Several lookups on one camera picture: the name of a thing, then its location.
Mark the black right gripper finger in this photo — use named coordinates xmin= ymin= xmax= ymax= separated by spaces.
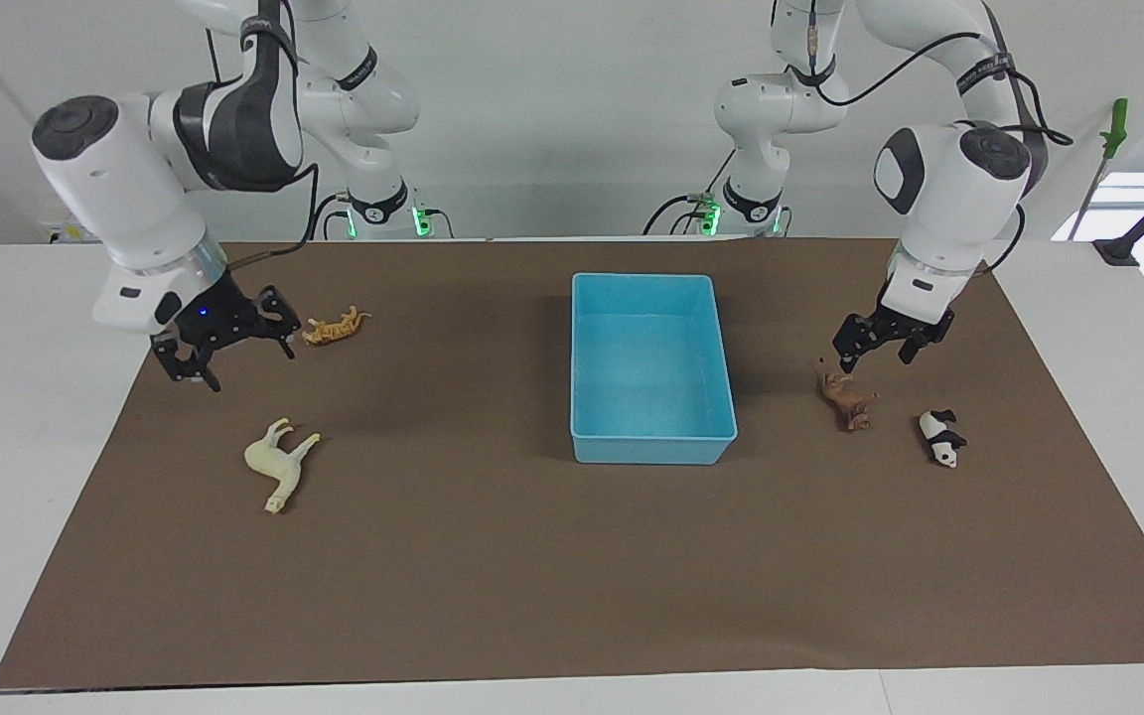
xmin=254 ymin=286 xmax=301 ymax=358
xmin=152 ymin=336 xmax=222 ymax=393

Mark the orange tiger toy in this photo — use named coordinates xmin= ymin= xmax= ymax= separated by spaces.
xmin=301 ymin=306 xmax=372 ymax=348

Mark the brown lion toy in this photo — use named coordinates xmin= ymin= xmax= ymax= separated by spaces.
xmin=816 ymin=359 xmax=881 ymax=433

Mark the black white panda toy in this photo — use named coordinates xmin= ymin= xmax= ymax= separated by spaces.
xmin=918 ymin=408 xmax=968 ymax=470

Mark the cream horse toy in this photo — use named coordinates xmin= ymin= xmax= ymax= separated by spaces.
xmin=243 ymin=417 xmax=322 ymax=515

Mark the light blue storage box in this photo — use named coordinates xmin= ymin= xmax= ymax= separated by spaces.
xmin=570 ymin=273 xmax=739 ymax=466

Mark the brown table mat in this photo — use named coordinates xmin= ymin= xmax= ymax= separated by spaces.
xmin=0 ymin=236 xmax=1144 ymax=691

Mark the black right base cable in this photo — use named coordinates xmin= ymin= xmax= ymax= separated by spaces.
xmin=312 ymin=194 xmax=355 ymax=240

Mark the black base cable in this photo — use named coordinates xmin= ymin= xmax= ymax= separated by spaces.
xmin=643 ymin=149 xmax=737 ymax=236
xmin=312 ymin=194 xmax=355 ymax=240

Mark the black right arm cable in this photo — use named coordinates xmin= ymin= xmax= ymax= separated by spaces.
xmin=203 ymin=0 xmax=322 ymax=271

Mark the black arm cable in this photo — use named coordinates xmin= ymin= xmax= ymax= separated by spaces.
xmin=800 ymin=0 xmax=1074 ymax=274
xmin=203 ymin=0 xmax=322 ymax=271

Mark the black left base cable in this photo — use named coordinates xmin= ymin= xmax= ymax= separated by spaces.
xmin=643 ymin=149 xmax=737 ymax=236

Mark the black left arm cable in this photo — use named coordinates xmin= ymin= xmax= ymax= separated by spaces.
xmin=800 ymin=0 xmax=1074 ymax=274

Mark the green handled pole tool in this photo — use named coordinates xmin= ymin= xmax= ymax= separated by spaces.
xmin=1069 ymin=97 xmax=1129 ymax=239

